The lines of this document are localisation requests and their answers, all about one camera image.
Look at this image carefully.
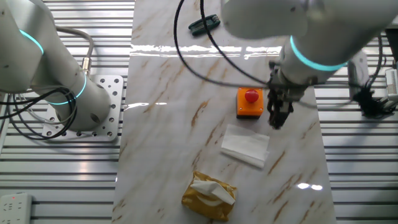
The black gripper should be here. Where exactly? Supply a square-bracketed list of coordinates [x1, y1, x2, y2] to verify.
[266, 60, 318, 130]

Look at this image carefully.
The white napkin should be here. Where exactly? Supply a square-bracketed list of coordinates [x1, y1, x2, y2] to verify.
[189, 179, 236, 207]
[220, 123, 271, 169]

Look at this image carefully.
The orange box with red button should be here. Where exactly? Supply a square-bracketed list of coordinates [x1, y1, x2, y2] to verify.
[236, 86, 265, 119]

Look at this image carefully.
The white ribbed device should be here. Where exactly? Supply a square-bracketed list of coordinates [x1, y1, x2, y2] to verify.
[384, 67, 398, 96]

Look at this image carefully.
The gold tissue pack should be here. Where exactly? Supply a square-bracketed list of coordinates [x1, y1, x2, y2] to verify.
[181, 170, 238, 222]

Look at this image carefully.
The metal robot mounting plate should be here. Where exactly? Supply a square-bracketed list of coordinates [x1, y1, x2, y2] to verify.
[42, 74, 124, 142]

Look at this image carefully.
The white power strip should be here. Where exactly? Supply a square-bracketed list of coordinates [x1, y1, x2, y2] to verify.
[0, 192, 34, 224]

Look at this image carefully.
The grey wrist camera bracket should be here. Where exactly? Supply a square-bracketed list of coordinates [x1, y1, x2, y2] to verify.
[346, 51, 370, 98]

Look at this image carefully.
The black braided cable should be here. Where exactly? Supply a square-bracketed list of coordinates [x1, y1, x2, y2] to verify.
[198, 0, 270, 86]
[172, 0, 270, 88]

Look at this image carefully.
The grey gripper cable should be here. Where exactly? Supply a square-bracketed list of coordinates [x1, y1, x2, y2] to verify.
[366, 32, 386, 91]

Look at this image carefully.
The grey cable with metal connector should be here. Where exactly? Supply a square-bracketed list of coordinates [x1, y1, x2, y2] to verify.
[53, 26, 95, 77]

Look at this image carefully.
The black base cable bundle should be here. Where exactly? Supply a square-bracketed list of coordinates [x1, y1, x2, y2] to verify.
[0, 86, 78, 141]

